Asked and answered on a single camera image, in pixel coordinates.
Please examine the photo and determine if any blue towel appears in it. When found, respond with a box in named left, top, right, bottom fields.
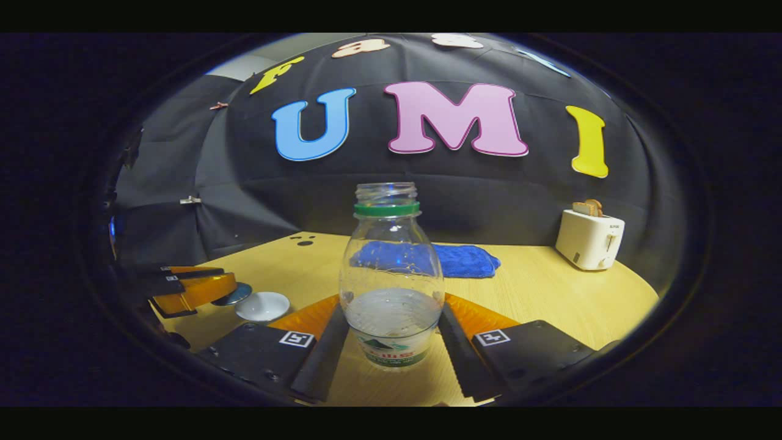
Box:
left=349, top=240, right=502, bottom=279

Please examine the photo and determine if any black backdrop cloth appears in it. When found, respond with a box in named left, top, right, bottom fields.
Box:
left=113, top=34, right=688, bottom=288

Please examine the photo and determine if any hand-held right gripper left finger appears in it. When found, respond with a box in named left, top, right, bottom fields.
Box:
left=195, top=295, right=350, bottom=404

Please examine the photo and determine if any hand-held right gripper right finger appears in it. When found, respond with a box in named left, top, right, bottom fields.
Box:
left=437, top=293, right=619, bottom=404

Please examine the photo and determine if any white toaster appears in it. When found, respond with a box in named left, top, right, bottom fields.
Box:
left=555, top=209, right=626, bottom=271

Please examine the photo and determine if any clear plastic water bottle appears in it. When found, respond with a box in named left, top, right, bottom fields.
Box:
left=339, top=182, right=445, bottom=369

